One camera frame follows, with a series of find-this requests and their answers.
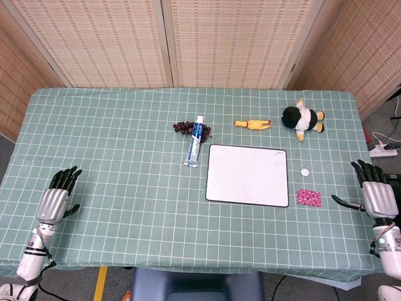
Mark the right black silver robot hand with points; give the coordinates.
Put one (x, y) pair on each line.
(379, 199)

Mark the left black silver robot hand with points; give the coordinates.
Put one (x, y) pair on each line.
(51, 207)

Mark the small white round cap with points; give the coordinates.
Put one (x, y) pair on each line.
(305, 172)

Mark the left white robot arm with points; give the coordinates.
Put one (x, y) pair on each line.
(31, 260)

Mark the black box on floor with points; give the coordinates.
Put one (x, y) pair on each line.
(395, 179)

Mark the white power strip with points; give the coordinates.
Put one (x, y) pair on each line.
(383, 152)

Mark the black tripod stand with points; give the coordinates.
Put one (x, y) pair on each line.
(395, 117)

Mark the green checked tablecloth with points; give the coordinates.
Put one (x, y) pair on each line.
(141, 203)

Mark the yellow floor tape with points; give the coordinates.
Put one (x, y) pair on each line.
(100, 283)

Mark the black white plush doll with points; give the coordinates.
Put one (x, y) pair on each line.
(297, 117)

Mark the bamboo folding screen panel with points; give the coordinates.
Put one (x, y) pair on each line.
(18, 78)
(238, 44)
(363, 53)
(103, 44)

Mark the yellow rubber chicken toy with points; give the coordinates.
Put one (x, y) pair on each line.
(252, 124)

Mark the dark red grape bunch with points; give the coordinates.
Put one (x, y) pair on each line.
(185, 127)

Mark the blue white toothpaste tube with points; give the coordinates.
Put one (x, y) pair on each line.
(195, 144)

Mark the white board with black edge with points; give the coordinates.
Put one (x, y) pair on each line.
(247, 175)

